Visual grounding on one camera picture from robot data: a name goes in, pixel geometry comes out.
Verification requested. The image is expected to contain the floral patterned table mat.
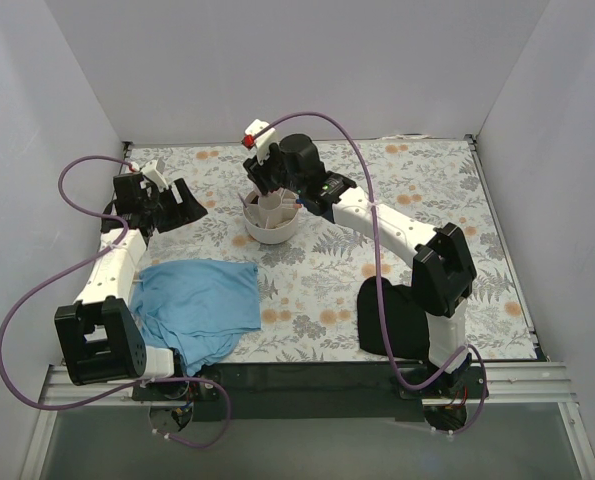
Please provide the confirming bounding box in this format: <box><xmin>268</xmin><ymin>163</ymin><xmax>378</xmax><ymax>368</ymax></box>
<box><xmin>131</xmin><ymin>140</ymin><xmax>536</xmax><ymax>363</ymax></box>

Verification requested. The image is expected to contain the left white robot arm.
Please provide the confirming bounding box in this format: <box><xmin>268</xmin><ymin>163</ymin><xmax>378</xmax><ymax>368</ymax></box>
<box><xmin>54</xmin><ymin>173</ymin><xmax>207</xmax><ymax>400</ymax></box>

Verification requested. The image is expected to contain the black cloth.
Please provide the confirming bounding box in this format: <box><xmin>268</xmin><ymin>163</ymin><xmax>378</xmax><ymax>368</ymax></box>
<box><xmin>356</xmin><ymin>276</ymin><xmax>430</xmax><ymax>361</ymax></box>

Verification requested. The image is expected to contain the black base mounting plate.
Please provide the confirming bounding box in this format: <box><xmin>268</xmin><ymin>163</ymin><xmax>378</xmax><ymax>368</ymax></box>
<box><xmin>131</xmin><ymin>362</ymin><xmax>490</xmax><ymax>424</ymax></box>

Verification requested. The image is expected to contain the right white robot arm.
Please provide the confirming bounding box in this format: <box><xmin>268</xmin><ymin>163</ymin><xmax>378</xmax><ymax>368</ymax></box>
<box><xmin>242</xmin><ymin>133</ymin><xmax>477</xmax><ymax>398</ymax></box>

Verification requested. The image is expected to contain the light blue cloth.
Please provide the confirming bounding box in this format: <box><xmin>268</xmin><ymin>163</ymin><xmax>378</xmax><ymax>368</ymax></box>
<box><xmin>129</xmin><ymin>260</ymin><xmax>261</xmax><ymax>376</ymax></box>

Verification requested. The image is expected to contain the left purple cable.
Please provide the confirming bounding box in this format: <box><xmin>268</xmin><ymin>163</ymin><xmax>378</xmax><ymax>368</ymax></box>
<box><xmin>0</xmin><ymin>155</ymin><xmax>232</xmax><ymax>450</ymax></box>

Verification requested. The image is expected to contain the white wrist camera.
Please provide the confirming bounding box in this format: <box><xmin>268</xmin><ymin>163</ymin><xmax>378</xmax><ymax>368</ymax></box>
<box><xmin>128</xmin><ymin>160</ymin><xmax>170</xmax><ymax>191</ymax></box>
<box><xmin>242</xmin><ymin>119</ymin><xmax>279</xmax><ymax>165</ymax></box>

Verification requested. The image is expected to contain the white round divided organizer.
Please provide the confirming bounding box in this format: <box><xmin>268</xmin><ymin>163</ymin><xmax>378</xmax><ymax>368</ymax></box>
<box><xmin>242</xmin><ymin>189</ymin><xmax>300</xmax><ymax>245</ymax></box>

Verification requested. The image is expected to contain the aluminium frame rail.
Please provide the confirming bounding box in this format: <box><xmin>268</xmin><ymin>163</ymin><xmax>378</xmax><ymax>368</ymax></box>
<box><xmin>39</xmin><ymin>362</ymin><xmax>578</xmax><ymax>405</ymax></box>

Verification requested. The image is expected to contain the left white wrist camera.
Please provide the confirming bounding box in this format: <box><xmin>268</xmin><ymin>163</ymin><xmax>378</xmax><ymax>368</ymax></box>
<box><xmin>128</xmin><ymin>160</ymin><xmax>170</xmax><ymax>191</ymax></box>

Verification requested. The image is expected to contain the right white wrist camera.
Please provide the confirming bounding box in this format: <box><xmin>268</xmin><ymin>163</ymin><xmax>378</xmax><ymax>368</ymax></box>
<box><xmin>242</xmin><ymin>119</ymin><xmax>279</xmax><ymax>165</ymax></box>

